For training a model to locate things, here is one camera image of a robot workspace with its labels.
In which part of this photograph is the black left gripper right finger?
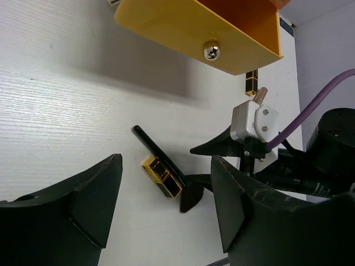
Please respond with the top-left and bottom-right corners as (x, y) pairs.
(211, 156), (354, 265)

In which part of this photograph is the orange top drawer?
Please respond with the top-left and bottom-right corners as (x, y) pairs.
(269, 0), (291, 10)

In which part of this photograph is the yellow drawer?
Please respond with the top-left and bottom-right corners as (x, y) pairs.
(114, 0), (282, 75)

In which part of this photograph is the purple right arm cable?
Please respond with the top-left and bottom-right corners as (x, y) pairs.
(267, 69), (355, 149)

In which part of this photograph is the gold clear square lipstick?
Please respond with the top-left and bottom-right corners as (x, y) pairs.
(142, 156), (182, 198)

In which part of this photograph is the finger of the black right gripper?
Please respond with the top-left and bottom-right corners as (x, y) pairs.
(190, 129), (243, 157)
(185, 174), (213, 192)

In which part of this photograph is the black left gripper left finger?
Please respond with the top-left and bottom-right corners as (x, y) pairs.
(1, 154), (123, 265)

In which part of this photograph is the black fan makeup brush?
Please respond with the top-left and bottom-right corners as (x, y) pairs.
(133, 125), (204, 213)

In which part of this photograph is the rose gold lipstick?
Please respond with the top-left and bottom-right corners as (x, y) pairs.
(253, 87), (268, 105)

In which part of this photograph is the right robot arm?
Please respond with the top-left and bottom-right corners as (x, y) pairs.
(253, 108), (354, 198)

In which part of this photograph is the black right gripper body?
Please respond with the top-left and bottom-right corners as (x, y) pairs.
(239, 138), (330, 198)

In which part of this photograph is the black gold square lipstick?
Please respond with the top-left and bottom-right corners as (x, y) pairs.
(245, 69), (258, 96)

